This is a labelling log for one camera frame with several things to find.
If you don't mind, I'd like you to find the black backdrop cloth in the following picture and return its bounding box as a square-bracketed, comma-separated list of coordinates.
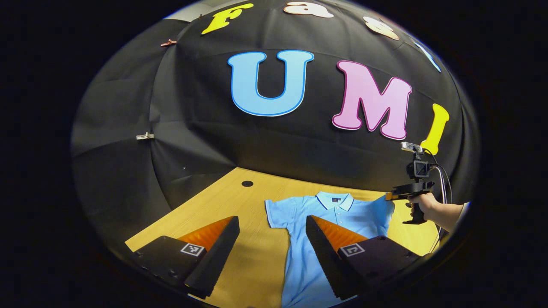
[71, 0, 481, 240]

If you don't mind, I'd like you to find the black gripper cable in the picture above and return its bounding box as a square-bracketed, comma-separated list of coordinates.
[427, 152, 453, 254]

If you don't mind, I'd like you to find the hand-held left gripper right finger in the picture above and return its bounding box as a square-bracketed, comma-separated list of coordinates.
[305, 215, 423, 300]

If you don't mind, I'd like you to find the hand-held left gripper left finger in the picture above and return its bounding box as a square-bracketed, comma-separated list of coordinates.
[133, 216, 240, 299]

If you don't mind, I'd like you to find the light blue T-shirt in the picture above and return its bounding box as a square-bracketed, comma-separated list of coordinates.
[265, 191, 395, 308]

